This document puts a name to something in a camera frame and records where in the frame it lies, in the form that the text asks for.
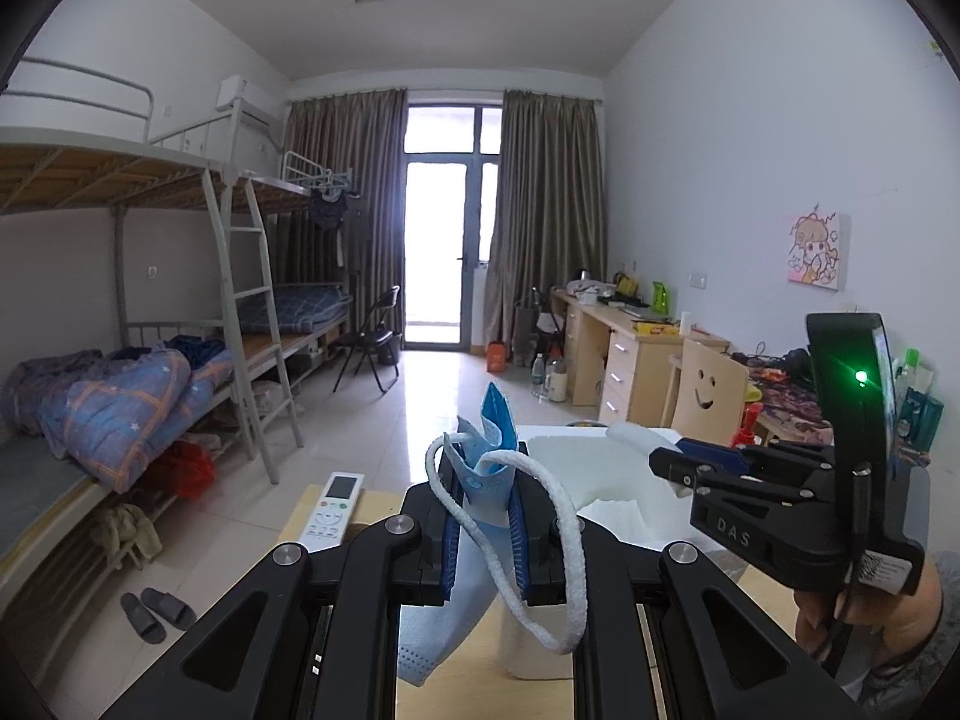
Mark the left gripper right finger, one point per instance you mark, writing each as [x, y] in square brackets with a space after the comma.
[708, 652]

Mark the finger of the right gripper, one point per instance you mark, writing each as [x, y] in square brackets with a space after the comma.
[751, 458]
[661, 462]

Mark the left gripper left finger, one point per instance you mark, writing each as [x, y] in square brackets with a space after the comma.
[307, 635]

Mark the white tissue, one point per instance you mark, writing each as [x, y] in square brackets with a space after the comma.
[606, 472]

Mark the blue face mask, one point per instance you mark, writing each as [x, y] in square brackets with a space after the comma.
[472, 473]

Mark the person's right hand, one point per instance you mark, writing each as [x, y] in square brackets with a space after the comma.
[905, 621]

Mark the wooden smiley chair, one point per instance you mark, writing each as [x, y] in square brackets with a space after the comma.
[706, 399]

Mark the white styrofoam box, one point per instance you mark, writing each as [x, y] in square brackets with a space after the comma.
[618, 574]

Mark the white remote control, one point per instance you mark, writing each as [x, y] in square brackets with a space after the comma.
[328, 522]

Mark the wooden desk with drawers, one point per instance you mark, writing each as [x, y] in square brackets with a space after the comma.
[622, 374]

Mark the black slippers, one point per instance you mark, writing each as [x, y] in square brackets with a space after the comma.
[151, 612]

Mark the right brown curtain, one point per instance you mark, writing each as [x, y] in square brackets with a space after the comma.
[549, 218]

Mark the brown curtain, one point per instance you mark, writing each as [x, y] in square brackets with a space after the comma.
[549, 218]
[350, 151]

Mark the blue plaid quilt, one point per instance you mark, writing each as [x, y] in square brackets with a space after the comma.
[115, 414]

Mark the black folding chair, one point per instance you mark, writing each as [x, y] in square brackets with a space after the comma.
[370, 339]

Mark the metal bunk bed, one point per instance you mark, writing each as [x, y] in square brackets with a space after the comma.
[189, 254]

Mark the balcony glass door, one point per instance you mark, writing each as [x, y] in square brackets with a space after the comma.
[452, 162]

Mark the left brown curtain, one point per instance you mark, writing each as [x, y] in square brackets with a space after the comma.
[350, 151]

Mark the white air conditioner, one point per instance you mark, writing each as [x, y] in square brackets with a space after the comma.
[254, 99]

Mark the anime wall picture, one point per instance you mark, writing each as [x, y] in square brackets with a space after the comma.
[814, 254]

